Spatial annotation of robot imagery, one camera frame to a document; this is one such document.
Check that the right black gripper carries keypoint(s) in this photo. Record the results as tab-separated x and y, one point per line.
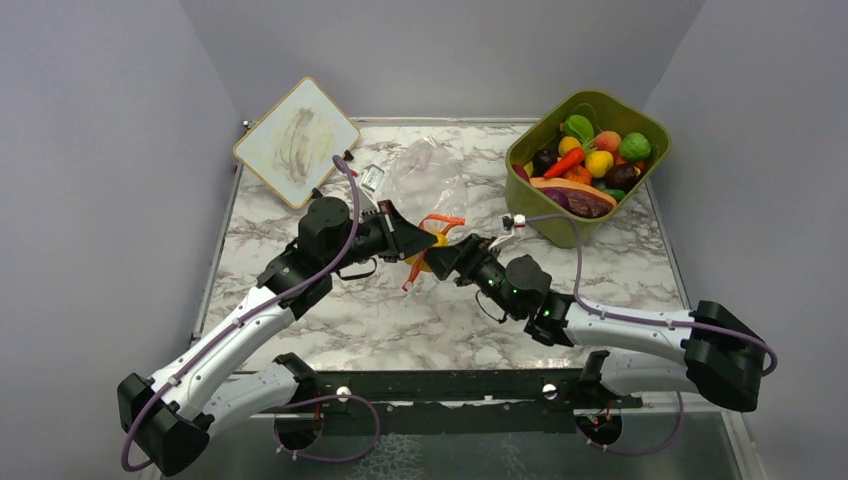
466	255

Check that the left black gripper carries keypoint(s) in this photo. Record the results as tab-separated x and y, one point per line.
402	238

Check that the yellow toy bell pepper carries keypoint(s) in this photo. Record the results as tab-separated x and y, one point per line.
417	263

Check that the clear zip top bag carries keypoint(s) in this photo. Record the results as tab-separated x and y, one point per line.
426	185

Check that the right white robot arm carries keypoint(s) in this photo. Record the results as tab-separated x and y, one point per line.
707	350

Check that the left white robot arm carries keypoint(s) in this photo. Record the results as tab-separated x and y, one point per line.
172	414

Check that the black toy fruit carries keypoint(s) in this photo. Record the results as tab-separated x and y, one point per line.
542	160

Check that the red toy steak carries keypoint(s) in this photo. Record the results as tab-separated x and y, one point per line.
580	203

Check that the small orange toy pumpkin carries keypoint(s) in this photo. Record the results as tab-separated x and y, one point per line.
579	174

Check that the orange toy carrot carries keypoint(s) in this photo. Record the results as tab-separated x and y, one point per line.
568	161

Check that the olive green plastic bin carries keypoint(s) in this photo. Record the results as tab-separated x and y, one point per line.
604	112

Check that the yellow toy lemon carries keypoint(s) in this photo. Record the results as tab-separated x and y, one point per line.
599	162

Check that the green toy leafy vegetable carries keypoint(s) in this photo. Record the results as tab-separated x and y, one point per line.
579	127

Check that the peach toy fruit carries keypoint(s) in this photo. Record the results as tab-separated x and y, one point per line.
608	141

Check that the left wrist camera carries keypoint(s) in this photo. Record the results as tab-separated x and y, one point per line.
372	178

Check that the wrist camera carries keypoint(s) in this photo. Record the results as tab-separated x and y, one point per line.
372	178
512	224

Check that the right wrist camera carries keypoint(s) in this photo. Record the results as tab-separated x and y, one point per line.
512	224

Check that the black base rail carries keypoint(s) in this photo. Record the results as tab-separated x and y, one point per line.
434	402

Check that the small whiteboard with wooden frame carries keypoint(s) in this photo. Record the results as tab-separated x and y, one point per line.
290	148

